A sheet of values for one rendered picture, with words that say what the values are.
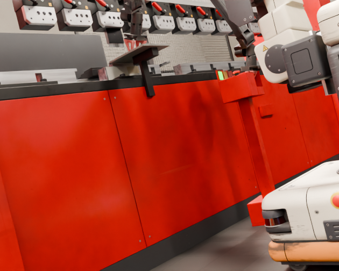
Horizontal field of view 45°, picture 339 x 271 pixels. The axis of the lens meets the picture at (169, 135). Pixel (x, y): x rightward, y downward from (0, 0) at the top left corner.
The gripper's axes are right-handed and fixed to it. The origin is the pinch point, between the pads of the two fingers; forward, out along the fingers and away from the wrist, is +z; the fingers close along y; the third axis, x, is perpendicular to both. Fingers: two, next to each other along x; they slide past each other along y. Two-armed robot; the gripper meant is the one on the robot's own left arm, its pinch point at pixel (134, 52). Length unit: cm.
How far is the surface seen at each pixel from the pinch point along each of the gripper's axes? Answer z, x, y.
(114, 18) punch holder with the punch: -15.3, -15.6, 1.5
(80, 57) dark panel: 13, -62, -11
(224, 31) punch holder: -11, -14, -94
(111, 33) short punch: -7.7, -14.6, 3.8
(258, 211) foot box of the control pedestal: 72, 65, -34
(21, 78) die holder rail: 10, -2, 60
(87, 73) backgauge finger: 15.4, -28.8, 7.1
